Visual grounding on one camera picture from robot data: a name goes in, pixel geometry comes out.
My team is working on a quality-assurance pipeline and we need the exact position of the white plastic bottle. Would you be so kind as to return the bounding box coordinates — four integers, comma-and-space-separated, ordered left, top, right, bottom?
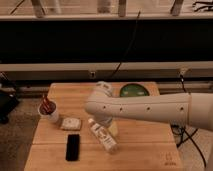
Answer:
88, 118, 117, 154

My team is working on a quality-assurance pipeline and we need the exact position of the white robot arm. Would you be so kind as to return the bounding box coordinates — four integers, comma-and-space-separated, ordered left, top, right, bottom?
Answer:
85, 81, 213, 131

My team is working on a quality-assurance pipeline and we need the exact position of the green ceramic bowl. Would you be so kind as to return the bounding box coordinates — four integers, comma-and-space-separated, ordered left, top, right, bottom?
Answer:
119, 83, 150, 97

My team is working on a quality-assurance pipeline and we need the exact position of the white square sponge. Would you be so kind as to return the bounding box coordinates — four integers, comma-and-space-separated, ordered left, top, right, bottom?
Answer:
61, 118, 81, 131

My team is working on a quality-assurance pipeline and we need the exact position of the red straw in cup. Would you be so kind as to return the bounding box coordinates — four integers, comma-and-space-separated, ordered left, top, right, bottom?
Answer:
42, 94, 49, 112

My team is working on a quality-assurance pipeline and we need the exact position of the white paper cup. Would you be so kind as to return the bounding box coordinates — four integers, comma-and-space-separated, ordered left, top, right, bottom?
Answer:
38, 101, 59, 123

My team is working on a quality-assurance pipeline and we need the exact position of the black smartphone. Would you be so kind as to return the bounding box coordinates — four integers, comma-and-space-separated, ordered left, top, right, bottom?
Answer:
66, 134, 80, 161

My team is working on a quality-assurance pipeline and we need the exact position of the black object at left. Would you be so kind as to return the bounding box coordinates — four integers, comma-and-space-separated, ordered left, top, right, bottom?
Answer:
0, 72, 19, 124

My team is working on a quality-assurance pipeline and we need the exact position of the wall power outlet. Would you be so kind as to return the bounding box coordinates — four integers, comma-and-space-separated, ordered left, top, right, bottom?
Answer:
89, 71, 96, 79

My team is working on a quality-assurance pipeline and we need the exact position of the black hanging cable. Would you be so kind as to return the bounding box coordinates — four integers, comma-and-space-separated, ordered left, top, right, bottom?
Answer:
108, 10, 142, 79

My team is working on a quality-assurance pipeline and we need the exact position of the black cable on floor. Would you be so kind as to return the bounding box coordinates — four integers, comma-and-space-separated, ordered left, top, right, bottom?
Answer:
170, 73, 208, 171

